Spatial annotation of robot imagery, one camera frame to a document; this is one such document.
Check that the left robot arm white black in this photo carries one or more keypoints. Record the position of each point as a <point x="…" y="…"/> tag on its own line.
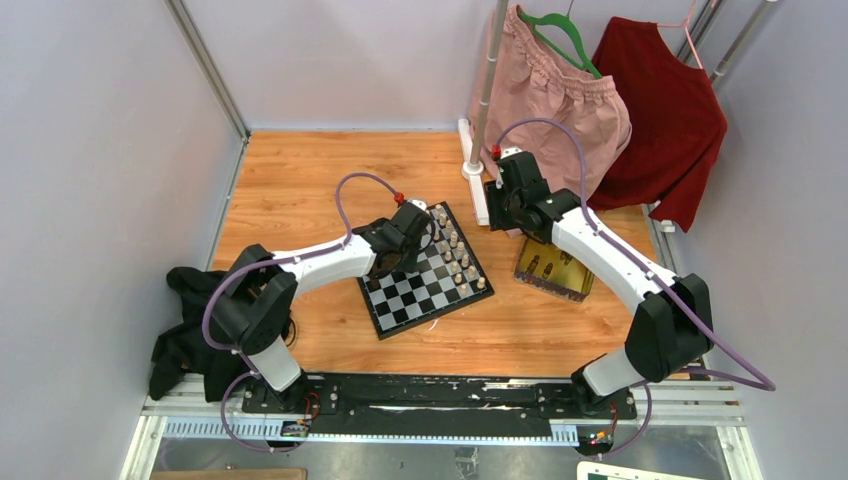
<point x="348" y="257"/>

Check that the black white chess board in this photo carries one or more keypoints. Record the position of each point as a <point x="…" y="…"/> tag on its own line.
<point x="399" y="302"/>

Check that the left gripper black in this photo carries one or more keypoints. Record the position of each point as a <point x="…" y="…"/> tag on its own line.
<point x="409" y="264"/>

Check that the yellow transparent piece tray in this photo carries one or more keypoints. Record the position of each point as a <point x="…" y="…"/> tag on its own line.
<point x="577" y="285"/>

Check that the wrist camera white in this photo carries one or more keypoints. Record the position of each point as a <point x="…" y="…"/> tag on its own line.
<point x="419" y="203"/>
<point x="499" y="153"/>

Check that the black cloth heap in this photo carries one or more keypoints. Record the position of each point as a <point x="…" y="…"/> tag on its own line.
<point x="179" y="331"/>

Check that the row of light chess pieces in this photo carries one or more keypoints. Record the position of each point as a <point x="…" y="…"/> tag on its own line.
<point x="449" y="262"/>

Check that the dark chess pieces in tray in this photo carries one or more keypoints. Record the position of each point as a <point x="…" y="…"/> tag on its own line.
<point x="549" y="268"/>

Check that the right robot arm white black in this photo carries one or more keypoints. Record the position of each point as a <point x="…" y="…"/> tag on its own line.
<point x="672" y="316"/>

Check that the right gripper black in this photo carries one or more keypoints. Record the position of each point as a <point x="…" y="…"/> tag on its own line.
<point x="497" y="219"/>

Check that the pink clothes hanger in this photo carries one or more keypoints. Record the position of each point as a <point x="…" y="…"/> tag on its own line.
<point x="688" y="40"/>

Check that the dark red hanging shirt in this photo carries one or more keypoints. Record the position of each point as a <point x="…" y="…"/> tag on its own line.
<point x="678" y="126"/>

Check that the white clothes rack stand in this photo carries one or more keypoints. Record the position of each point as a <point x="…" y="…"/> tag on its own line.
<point x="472" y="132"/>

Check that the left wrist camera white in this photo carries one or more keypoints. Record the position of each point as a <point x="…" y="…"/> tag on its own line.
<point x="419" y="203"/>

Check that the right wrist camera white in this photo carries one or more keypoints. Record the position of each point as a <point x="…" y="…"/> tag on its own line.
<point x="499" y="153"/>

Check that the pink hanging shorts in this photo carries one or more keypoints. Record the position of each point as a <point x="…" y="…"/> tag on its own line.
<point x="574" y="124"/>

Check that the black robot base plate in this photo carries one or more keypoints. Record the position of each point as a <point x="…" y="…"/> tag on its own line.
<point x="447" y="409"/>

